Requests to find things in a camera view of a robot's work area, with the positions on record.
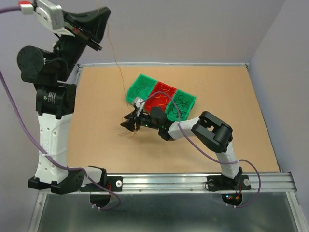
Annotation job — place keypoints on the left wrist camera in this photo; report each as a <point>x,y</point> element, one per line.
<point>51,16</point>

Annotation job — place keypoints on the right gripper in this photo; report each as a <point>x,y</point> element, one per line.
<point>130,124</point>

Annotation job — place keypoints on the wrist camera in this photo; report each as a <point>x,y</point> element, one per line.
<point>138,102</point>
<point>51,16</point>

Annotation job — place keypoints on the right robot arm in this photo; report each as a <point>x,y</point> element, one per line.
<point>215,134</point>

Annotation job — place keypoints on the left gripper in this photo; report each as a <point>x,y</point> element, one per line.
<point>92,22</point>

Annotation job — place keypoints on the red bin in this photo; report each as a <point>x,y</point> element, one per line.
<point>160,100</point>

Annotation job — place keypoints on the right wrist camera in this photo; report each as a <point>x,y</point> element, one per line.
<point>138,102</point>

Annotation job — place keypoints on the right green bin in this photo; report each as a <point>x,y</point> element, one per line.
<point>184,102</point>

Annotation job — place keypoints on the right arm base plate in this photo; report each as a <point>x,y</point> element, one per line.
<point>221,183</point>

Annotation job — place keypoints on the green bin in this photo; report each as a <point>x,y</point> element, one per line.
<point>142,87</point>
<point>184,102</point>

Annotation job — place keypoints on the left green bin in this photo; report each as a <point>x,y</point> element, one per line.
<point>142,87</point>

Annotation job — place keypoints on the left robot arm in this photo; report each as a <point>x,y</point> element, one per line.
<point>49,71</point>

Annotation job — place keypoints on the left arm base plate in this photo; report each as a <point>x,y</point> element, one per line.
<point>114,183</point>

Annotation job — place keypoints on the aluminium rail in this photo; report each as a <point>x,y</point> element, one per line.
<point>195,183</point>

